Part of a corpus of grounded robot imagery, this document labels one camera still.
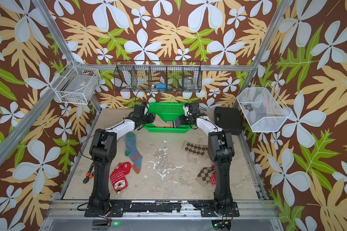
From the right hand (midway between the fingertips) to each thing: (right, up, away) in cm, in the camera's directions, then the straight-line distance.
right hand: (180, 119), depth 102 cm
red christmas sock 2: (-38, -36, -18) cm, 55 cm away
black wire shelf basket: (-16, +29, -5) cm, 34 cm away
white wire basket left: (-64, +20, -18) cm, 69 cm away
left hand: (-19, +3, +1) cm, 19 cm away
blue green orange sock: (-34, -22, -7) cm, 41 cm away
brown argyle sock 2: (+13, -34, -19) cm, 41 cm away
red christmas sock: (+18, -36, -19) cm, 44 cm away
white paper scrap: (-12, -16, -1) cm, 20 cm away
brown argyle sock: (+12, -21, -7) cm, 25 cm away
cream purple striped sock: (-16, -3, +3) cm, 16 cm away
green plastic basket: (-9, +7, +22) cm, 25 cm away
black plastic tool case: (+36, 0, +5) cm, 37 cm away
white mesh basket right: (+48, +5, -18) cm, 51 cm away
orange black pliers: (-56, -34, -18) cm, 68 cm away
